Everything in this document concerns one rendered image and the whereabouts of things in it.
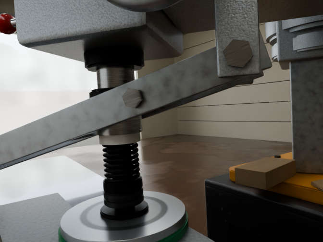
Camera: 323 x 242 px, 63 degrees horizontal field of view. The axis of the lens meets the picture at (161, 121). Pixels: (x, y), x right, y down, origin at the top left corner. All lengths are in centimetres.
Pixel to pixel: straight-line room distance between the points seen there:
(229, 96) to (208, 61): 762
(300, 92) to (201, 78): 65
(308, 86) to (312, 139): 17
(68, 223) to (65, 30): 29
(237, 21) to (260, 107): 706
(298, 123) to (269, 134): 634
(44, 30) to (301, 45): 75
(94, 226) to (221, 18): 34
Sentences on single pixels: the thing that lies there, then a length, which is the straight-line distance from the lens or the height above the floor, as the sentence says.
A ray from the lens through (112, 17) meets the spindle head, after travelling 35.
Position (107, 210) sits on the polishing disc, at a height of 86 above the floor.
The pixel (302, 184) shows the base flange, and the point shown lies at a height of 78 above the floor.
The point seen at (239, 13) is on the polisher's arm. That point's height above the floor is 113.
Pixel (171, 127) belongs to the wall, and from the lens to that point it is 957.
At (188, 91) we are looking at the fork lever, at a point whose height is 105.
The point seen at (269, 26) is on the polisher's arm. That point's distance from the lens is 102.
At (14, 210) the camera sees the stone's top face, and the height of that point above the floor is 82.
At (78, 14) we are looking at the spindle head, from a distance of 38.
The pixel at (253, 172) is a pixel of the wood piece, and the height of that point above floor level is 83.
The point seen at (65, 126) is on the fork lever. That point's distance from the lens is 44.
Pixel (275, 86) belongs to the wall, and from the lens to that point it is 717.
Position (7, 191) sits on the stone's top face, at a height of 82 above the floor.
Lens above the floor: 103
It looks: 3 degrees down
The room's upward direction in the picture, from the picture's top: 3 degrees counter-clockwise
